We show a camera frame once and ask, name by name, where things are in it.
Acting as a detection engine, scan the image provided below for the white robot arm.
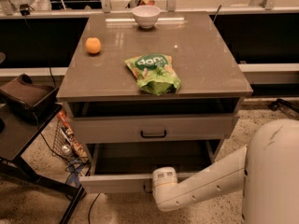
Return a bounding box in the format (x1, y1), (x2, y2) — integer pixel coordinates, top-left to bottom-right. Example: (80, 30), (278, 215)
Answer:
(152, 119), (299, 224)

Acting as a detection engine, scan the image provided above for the grey drawer cabinet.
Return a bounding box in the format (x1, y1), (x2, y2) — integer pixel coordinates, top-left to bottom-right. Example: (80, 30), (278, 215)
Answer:
(56, 11), (254, 161)

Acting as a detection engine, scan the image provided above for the grey top drawer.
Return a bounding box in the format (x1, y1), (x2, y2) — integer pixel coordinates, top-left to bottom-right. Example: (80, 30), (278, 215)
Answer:
(70, 114), (238, 144)

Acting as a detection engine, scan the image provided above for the green snack bag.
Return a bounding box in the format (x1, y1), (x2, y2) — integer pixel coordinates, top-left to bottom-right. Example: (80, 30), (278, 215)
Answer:
(124, 53), (181, 95)

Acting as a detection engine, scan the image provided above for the orange fruit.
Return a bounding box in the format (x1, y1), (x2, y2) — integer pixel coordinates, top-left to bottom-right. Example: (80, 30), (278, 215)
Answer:
(85, 37), (102, 54)

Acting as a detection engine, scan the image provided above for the white bowl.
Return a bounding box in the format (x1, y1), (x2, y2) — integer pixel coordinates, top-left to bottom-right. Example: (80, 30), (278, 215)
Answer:
(132, 5), (161, 29)

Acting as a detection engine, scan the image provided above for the brown pouch on table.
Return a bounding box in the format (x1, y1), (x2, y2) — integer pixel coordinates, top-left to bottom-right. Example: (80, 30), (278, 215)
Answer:
(0, 74), (58, 119)

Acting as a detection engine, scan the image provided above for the black side table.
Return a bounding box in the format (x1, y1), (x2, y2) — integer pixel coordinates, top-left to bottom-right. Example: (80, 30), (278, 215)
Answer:
(0, 104), (85, 224)

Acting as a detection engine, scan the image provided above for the black office chair base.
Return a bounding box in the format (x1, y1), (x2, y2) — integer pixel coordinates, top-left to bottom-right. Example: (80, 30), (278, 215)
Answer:
(269, 99), (299, 120)

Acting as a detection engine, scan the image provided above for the black power adapter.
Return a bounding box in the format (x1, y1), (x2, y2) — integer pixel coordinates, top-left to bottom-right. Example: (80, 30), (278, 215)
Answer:
(20, 4), (30, 16)

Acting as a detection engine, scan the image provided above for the wire basket with snacks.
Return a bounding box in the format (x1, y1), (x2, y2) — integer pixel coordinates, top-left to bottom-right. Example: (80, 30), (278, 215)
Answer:
(56, 110), (89, 163)

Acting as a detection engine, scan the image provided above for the black floor cable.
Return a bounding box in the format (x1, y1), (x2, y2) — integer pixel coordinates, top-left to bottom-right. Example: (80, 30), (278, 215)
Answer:
(87, 192), (101, 224)

